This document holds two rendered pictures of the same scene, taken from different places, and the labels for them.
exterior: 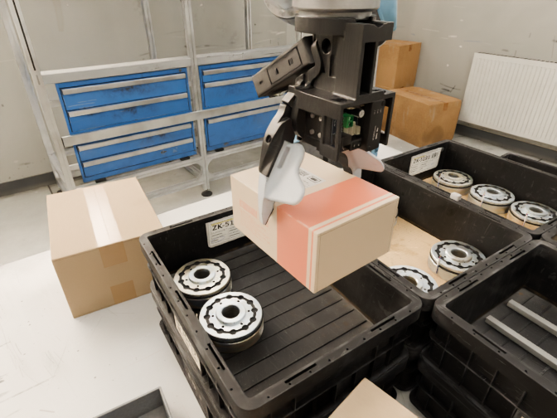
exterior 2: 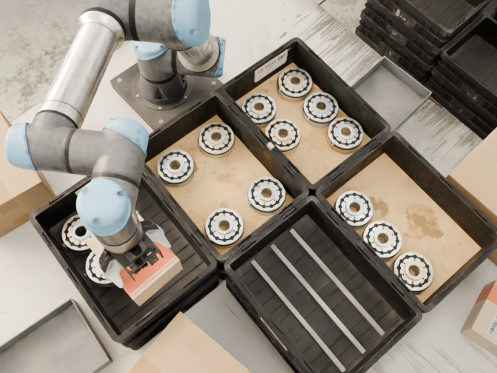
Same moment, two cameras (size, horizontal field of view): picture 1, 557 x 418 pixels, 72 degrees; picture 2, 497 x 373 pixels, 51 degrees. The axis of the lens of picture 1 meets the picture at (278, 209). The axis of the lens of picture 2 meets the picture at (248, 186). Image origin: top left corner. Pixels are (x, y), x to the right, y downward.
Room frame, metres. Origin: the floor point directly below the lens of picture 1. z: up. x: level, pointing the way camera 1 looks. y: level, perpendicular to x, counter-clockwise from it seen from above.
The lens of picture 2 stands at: (0.08, -0.22, 2.16)
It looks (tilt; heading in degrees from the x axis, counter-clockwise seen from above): 67 degrees down; 351
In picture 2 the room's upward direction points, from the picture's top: 3 degrees clockwise
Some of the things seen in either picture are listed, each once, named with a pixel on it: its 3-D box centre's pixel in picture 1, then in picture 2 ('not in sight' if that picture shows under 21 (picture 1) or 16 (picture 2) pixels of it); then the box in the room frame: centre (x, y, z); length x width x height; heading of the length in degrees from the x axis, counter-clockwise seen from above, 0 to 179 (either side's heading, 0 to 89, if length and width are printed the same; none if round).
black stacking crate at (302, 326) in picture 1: (265, 294); (126, 246); (0.48, 0.02, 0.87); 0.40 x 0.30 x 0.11; 33
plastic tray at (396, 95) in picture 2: not in sight; (379, 102); (0.93, -0.77, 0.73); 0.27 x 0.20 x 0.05; 129
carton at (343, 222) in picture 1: (308, 212); (135, 255); (0.39, -0.04, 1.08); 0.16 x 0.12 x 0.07; 37
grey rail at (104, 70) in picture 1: (190, 60); not in sight; (2.45, 0.54, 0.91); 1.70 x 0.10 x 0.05; 127
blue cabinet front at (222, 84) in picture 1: (249, 102); not in sight; (2.67, 0.20, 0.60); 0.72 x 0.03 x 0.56; 127
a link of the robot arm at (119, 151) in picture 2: not in sight; (111, 154); (0.48, -0.06, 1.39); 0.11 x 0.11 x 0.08; 77
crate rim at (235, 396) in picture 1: (264, 270); (123, 241); (0.48, 0.02, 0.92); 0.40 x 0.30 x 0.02; 33
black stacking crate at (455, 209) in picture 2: not in sight; (401, 223); (0.48, -0.70, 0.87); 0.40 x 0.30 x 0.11; 33
